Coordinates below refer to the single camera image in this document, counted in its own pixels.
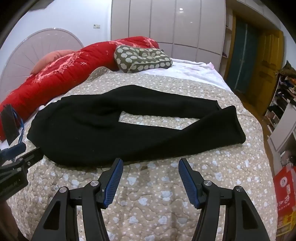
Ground white bed sheet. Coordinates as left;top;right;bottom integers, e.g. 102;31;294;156
139;58;228;90

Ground yellow wooden door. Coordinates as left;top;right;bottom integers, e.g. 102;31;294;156
245;30;284;110

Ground green patterned pillow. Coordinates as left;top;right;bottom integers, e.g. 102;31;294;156
114;45;173;74

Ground cluttered shoe rack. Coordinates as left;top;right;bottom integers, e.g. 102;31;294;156
264;60;296;135

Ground red paper bag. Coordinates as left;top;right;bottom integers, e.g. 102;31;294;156
273;160;296;237

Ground teal door panel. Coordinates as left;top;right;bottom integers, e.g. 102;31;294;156
228;17;260;93

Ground pink pillow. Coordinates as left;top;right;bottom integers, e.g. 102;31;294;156
31;49;77;75

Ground beige dotted quilted blanket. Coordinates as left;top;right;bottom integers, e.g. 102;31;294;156
6;67;278;241

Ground black pants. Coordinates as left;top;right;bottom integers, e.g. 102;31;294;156
27;85;246;167

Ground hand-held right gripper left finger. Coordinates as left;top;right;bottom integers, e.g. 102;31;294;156
31;158;124;241

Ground red embroidered quilt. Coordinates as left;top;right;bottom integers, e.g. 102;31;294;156
0;36;160;142

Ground white glossy wardrobe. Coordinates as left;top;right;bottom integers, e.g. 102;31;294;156
110;0;226;63

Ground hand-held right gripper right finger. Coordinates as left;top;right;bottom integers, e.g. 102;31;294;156
179;158;270;241

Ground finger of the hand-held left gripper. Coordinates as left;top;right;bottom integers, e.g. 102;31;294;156
0;143;26;163
13;148;44;168

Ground white board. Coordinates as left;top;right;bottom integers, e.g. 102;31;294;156
268;103;296;154

